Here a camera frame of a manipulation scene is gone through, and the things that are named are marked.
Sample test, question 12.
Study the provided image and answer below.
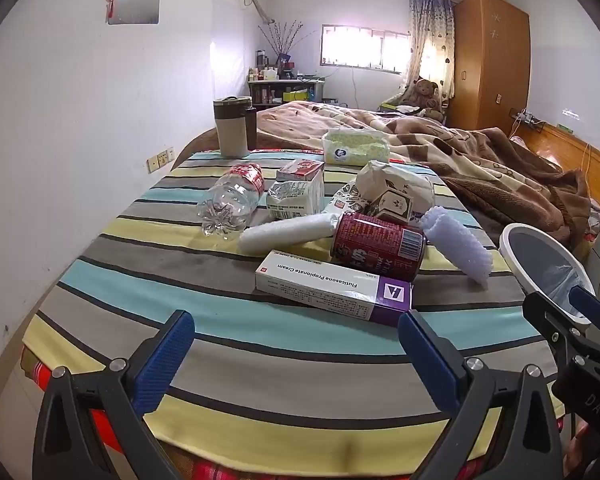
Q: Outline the white trash bin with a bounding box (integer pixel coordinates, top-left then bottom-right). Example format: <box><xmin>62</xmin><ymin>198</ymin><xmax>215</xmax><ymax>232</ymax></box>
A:
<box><xmin>499</xmin><ymin>222</ymin><xmax>598</xmax><ymax>323</ymax></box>

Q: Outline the wooden bed headboard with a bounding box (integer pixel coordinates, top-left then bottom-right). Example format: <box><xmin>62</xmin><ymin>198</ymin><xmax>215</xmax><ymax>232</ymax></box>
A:
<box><xmin>505</xmin><ymin>110</ymin><xmax>600</xmax><ymax>211</ymax></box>

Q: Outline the red drink can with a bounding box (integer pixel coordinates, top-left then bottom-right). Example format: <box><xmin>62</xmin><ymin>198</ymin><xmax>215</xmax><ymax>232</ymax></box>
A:
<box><xmin>330</xmin><ymin>211</ymin><xmax>427</xmax><ymax>281</ymax></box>

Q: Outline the white purple ointment box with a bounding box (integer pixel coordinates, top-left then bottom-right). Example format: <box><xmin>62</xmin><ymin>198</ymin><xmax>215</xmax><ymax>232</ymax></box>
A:
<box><xmin>255</xmin><ymin>249</ymin><xmax>413</xmax><ymax>325</ymax></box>

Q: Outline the small storage shelf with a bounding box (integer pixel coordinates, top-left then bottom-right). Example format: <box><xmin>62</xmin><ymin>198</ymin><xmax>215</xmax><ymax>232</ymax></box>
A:
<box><xmin>247</xmin><ymin>77</ymin><xmax>326</xmax><ymax>107</ymax></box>

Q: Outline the crushed clear plastic bottle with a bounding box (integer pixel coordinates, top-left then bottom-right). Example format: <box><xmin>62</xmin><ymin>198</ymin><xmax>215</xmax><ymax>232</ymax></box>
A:
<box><xmin>196</xmin><ymin>162</ymin><xmax>266</xmax><ymax>242</ymax></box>

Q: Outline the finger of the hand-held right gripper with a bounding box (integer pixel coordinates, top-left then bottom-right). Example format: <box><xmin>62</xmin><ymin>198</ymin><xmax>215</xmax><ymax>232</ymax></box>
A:
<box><xmin>567</xmin><ymin>285</ymin><xmax>600</xmax><ymax>341</ymax></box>
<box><xmin>522</xmin><ymin>290</ymin><xmax>591</xmax><ymax>366</ymax></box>

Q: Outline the row of bottles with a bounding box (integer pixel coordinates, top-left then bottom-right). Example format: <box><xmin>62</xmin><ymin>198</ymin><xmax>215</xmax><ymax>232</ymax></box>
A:
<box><xmin>247</xmin><ymin>50</ymin><xmax>301</xmax><ymax>81</ymax></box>

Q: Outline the wall socket strip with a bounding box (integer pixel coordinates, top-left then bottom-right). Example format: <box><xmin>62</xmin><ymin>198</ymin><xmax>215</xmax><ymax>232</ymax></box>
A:
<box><xmin>147</xmin><ymin>146</ymin><xmax>176</xmax><ymax>173</ymax></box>

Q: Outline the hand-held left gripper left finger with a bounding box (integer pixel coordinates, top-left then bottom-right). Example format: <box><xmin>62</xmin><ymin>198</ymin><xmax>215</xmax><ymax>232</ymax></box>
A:
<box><xmin>32</xmin><ymin>310</ymin><xmax>197</xmax><ymax>480</ymax></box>

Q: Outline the brown teddy bear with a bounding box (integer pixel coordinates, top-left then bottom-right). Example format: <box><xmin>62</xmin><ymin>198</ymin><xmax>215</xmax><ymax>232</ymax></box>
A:
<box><xmin>404</xmin><ymin>77</ymin><xmax>446</xmax><ymax>122</ymax></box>

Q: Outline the clear plastic bin liner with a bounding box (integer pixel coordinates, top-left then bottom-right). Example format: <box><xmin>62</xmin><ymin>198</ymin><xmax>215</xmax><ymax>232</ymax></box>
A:
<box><xmin>512</xmin><ymin>232</ymin><xmax>593</xmax><ymax>316</ymax></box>

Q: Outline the printed paper bag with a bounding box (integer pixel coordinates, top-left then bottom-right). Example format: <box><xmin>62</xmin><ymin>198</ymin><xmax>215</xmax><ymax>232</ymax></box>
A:
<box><xmin>330</xmin><ymin>160</ymin><xmax>436</xmax><ymax>226</ymax></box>

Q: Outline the white red small carton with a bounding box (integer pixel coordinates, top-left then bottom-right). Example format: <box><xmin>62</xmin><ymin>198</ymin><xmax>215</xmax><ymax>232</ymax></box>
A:
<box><xmin>265</xmin><ymin>158</ymin><xmax>326</xmax><ymax>221</ymax></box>

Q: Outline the green tissue pack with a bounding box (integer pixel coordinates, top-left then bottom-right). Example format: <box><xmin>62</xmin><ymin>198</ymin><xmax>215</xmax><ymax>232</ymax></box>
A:
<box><xmin>322</xmin><ymin>128</ymin><xmax>392</xmax><ymax>166</ymax></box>

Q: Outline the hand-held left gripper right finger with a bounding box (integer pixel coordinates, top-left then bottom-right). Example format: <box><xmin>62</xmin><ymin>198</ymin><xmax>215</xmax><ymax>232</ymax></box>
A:
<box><xmin>397</xmin><ymin>310</ymin><xmax>566</xmax><ymax>480</ymax></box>

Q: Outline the beige brown travel mug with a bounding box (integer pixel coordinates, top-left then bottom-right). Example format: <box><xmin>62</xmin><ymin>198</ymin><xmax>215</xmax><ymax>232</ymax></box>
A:
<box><xmin>213</xmin><ymin>95</ymin><xmax>258</xmax><ymax>157</ymax></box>

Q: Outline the power strip with chargers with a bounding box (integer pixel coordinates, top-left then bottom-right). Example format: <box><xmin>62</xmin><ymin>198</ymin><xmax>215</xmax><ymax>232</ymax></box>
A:
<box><xmin>510</xmin><ymin>107</ymin><xmax>548</xmax><ymax>131</ymax></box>

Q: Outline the brown fleece blanket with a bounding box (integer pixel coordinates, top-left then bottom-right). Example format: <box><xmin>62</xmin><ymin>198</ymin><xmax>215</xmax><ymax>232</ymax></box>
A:
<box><xmin>172</xmin><ymin>100</ymin><xmax>593</xmax><ymax>256</ymax></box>

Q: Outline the lavender foam sheet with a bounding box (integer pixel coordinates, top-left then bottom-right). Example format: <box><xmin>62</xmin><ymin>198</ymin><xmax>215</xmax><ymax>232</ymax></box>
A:
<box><xmin>420</xmin><ymin>205</ymin><xmax>495</xmax><ymax>288</ymax></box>

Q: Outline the barred window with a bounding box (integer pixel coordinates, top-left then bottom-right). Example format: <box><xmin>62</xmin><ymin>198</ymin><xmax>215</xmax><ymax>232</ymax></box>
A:
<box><xmin>320</xmin><ymin>23</ymin><xmax>412</xmax><ymax>72</ymax></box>

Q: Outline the vase of dry branches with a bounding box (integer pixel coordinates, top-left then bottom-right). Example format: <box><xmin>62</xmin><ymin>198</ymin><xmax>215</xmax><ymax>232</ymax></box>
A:
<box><xmin>257</xmin><ymin>20</ymin><xmax>318</xmax><ymax>68</ymax></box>

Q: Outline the patterned curtain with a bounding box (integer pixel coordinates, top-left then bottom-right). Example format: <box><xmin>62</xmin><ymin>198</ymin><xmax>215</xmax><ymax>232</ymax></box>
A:
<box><xmin>404</xmin><ymin>0</ymin><xmax>456</xmax><ymax>101</ymax></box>

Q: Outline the wooden wardrobe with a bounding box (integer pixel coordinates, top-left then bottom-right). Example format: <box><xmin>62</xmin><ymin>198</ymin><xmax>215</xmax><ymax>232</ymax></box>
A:
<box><xmin>452</xmin><ymin>0</ymin><xmax>531</xmax><ymax>131</ymax></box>

